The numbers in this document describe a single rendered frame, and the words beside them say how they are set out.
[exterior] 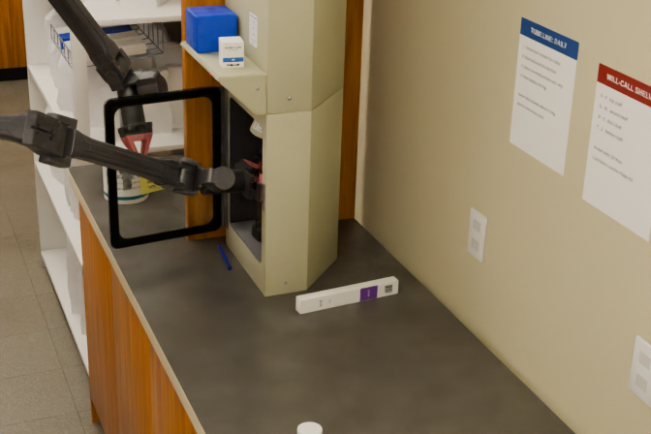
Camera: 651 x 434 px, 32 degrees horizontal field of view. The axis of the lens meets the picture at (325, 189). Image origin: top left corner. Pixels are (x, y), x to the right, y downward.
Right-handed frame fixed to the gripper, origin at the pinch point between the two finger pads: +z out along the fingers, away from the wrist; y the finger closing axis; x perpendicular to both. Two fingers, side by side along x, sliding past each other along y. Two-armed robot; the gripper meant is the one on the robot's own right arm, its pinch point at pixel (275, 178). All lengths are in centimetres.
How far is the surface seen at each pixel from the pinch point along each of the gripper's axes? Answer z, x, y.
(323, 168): 7.3, -6.3, -11.7
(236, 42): -16.9, -37.9, -11.0
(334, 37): 8.5, -38.3, -9.3
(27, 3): -21, -2, 208
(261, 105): -12.5, -24.6, -17.0
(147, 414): -31, 63, 0
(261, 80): -12.9, -30.3, -17.1
